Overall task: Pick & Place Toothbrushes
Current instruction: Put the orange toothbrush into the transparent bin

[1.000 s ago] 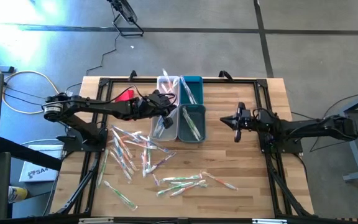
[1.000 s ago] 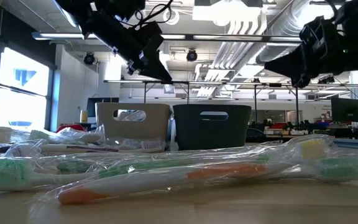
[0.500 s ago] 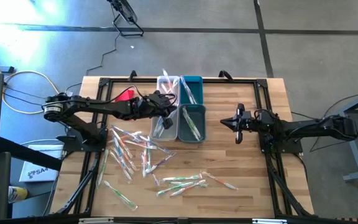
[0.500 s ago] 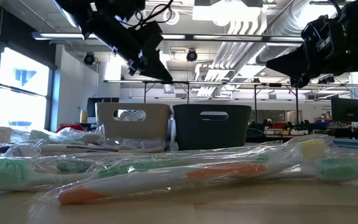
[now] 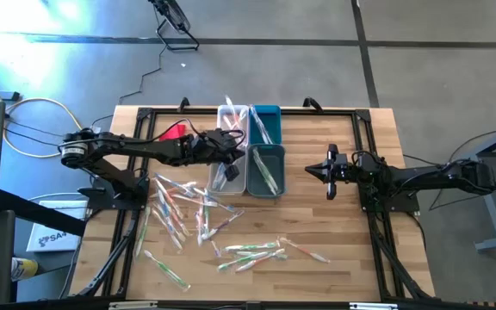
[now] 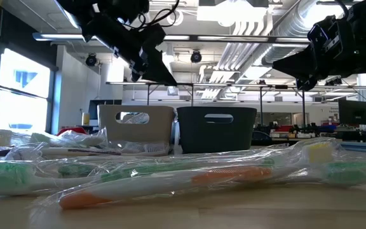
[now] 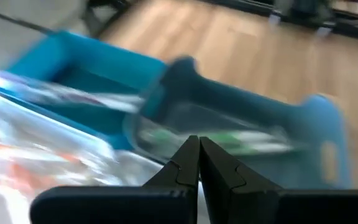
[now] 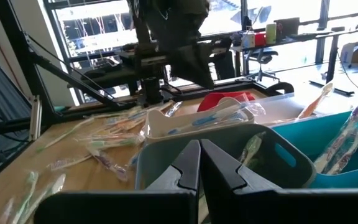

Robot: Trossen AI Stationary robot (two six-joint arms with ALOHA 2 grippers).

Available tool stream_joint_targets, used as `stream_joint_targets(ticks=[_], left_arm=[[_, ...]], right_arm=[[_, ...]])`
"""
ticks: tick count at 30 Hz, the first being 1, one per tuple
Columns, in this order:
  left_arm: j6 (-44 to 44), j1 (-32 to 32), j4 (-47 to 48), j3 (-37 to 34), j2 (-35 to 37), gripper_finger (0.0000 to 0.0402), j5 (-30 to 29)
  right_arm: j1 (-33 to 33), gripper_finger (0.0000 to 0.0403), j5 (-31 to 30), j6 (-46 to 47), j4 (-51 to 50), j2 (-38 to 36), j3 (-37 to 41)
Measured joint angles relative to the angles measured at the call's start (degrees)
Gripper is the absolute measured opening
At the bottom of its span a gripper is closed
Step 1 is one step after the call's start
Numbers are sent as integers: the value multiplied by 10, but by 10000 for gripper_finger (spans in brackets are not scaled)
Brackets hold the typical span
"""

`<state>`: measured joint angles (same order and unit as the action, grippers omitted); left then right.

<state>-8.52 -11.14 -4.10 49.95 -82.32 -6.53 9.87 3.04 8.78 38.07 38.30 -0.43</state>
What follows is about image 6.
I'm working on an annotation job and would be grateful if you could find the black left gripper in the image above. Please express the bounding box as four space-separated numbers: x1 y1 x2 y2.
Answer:
83 14 178 87

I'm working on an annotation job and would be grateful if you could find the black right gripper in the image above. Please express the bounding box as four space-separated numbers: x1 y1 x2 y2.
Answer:
271 15 362 92

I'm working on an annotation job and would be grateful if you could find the purple toothbrush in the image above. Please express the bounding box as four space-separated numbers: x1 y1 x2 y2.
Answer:
0 142 171 158

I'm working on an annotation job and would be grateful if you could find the green toothbrush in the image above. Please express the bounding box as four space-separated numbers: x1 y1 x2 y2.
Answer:
321 160 366 188
0 158 276 197
57 162 97 179
30 132 63 146

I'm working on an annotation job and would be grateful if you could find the cluttered workbench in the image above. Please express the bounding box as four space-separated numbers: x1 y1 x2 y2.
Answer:
252 122 366 143

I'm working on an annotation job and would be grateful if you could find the translucent white plastic bin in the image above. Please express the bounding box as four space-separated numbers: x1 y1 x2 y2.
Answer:
171 120 180 153

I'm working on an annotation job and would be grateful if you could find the black desk monitor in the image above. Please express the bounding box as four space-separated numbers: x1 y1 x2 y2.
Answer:
338 99 366 127

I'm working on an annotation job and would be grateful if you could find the red cloth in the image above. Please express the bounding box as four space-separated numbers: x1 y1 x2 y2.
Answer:
57 126 88 136

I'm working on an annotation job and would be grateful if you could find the beige handled plastic basket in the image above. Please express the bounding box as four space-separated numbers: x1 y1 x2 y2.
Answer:
97 104 177 153

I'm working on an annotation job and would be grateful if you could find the left wrist camera housing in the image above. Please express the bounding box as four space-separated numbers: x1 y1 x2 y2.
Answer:
106 0 151 25

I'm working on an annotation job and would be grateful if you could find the dark wall screen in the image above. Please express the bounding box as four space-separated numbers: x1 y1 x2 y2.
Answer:
88 99 123 121

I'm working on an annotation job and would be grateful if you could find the dark grey handled basket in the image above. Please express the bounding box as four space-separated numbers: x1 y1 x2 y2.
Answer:
176 106 258 154

